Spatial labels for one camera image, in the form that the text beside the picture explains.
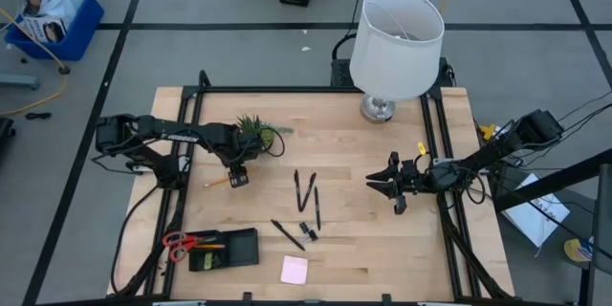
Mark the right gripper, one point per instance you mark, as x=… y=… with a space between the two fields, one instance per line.
x=416 y=179

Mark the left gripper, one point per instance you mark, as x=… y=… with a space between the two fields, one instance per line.
x=238 y=177

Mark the orange pencil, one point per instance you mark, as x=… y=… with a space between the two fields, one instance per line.
x=215 y=183
x=212 y=246

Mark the large black binder clip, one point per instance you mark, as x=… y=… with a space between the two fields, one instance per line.
x=312 y=235
x=304 y=226

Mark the yellow highlighter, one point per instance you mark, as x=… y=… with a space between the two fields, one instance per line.
x=208 y=260

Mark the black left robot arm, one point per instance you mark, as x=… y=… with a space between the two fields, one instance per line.
x=181 y=134

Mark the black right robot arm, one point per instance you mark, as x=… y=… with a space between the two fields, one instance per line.
x=502 y=146

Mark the black mesh desk organizer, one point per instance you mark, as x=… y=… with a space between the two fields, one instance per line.
x=241 y=248

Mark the yellow tag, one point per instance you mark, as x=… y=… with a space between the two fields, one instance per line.
x=421 y=148

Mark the succulent in black pot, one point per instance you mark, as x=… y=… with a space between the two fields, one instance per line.
x=267 y=135

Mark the pink sticky note pad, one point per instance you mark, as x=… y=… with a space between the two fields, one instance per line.
x=294 y=270

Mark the yellow plug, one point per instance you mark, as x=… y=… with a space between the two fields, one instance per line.
x=487 y=131

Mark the white shade silver table lamp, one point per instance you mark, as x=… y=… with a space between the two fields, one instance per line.
x=397 y=43

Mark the white printed paper sheets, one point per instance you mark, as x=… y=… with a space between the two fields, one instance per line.
x=535 y=215

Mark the blue plastic bin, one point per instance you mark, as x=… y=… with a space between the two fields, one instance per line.
x=81 y=33

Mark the grey metal bar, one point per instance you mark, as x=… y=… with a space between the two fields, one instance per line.
x=19 y=81

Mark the white packaging bags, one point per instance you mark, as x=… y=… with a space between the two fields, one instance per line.
x=52 y=9

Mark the black frame beam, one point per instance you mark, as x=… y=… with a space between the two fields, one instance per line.
x=550 y=182

